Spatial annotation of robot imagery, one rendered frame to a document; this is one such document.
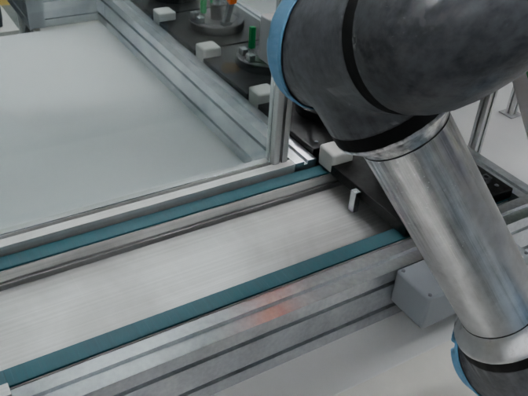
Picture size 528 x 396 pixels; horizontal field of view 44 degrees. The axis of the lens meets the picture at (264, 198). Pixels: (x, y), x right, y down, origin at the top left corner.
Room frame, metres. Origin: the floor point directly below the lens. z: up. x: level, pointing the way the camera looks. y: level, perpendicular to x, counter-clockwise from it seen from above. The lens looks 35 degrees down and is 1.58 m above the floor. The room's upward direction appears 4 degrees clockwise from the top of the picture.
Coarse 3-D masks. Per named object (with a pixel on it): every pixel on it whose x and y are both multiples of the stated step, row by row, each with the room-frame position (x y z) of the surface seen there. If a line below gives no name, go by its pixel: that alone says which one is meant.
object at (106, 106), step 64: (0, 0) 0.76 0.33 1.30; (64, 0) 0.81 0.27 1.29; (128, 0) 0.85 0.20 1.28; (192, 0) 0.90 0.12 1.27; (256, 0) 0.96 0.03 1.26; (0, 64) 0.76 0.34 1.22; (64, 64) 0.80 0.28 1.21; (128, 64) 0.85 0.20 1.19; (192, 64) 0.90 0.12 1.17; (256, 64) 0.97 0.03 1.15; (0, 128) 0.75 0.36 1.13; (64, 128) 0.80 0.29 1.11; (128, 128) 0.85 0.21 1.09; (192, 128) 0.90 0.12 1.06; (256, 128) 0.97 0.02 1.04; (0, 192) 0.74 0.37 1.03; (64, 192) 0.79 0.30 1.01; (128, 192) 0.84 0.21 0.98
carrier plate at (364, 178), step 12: (360, 156) 1.01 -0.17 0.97; (324, 168) 0.99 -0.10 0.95; (336, 168) 0.97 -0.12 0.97; (348, 168) 0.97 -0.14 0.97; (360, 168) 0.97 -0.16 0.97; (480, 168) 1.00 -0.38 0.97; (348, 180) 0.93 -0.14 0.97; (360, 180) 0.93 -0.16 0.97; (372, 180) 0.94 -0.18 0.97; (492, 180) 0.96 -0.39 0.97; (372, 192) 0.90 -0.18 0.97; (384, 192) 0.90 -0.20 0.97; (492, 192) 0.92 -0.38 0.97; (504, 192) 0.93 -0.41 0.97; (372, 204) 0.88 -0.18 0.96; (384, 204) 0.87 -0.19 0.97; (384, 216) 0.85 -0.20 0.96; (396, 216) 0.84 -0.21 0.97; (396, 228) 0.83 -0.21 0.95
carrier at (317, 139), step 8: (296, 104) 1.17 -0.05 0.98; (296, 112) 1.16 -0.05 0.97; (304, 112) 1.14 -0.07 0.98; (312, 112) 1.13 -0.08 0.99; (296, 120) 1.13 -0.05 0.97; (304, 120) 1.13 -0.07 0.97; (312, 120) 1.13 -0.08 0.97; (320, 120) 1.12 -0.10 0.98; (296, 128) 1.10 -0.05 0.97; (304, 128) 1.10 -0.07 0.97; (312, 128) 1.10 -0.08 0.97; (320, 128) 1.10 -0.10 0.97; (296, 136) 1.07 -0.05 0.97; (304, 136) 1.07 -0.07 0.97; (312, 136) 1.07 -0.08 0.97; (320, 136) 1.07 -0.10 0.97; (328, 136) 1.07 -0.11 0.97; (304, 144) 1.05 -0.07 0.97; (312, 144) 1.04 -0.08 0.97; (320, 144) 1.04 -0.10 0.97; (312, 152) 1.02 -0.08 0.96
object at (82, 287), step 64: (192, 192) 0.88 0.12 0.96; (256, 192) 0.91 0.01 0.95; (320, 192) 0.97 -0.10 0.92; (0, 256) 0.71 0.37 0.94; (64, 256) 0.72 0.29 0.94; (128, 256) 0.76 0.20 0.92; (192, 256) 0.77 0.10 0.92; (256, 256) 0.78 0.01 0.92; (320, 256) 0.75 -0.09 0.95; (0, 320) 0.61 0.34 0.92; (64, 320) 0.62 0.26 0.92; (128, 320) 0.63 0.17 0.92; (192, 320) 0.61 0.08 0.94
